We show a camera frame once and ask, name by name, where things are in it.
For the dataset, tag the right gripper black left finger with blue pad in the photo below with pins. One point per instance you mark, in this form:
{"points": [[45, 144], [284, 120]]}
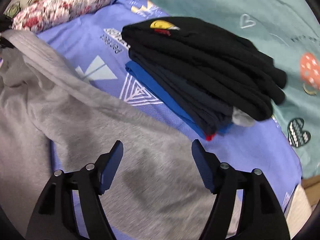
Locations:
{"points": [[69, 206]]}

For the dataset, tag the grey sweatpants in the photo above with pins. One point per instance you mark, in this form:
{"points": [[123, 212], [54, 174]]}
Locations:
{"points": [[42, 102]]}

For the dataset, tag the white quilted pillow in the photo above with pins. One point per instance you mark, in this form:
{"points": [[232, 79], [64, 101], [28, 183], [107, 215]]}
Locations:
{"points": [[298, 211]]}

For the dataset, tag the wooden bed headboard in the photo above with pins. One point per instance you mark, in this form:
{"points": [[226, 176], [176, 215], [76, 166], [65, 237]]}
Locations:
{"points": [[312, 189]]}

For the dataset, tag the red folded garment bottom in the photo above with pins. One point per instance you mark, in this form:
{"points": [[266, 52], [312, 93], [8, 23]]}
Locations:
{"points": [[210, 137]]}

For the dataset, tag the grey folded garment in stack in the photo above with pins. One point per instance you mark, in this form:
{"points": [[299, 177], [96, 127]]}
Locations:
{"points": [[241, 118]]}

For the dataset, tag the dark navy folded garment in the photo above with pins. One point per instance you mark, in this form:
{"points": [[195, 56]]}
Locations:
{"points": [[173, 73]]}

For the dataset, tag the black folded garment yellow logo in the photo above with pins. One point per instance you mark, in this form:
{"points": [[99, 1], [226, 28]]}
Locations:
{"points": [[223, 65]]}

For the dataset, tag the blue folded garment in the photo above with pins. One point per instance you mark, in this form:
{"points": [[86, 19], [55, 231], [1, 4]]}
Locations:
{"points": [[152, 86]]}

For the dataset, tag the purple printed bed sheet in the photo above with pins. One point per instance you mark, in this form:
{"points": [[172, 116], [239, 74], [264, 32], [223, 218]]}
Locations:
{"points": [[105, 62]]}

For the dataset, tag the teal heart print blanket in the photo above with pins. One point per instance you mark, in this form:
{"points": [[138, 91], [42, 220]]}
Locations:
{"points": [[287, 31]]}

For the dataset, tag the red white floral pillow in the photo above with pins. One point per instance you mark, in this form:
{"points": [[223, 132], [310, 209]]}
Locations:
{"points": [[46, 14]]}

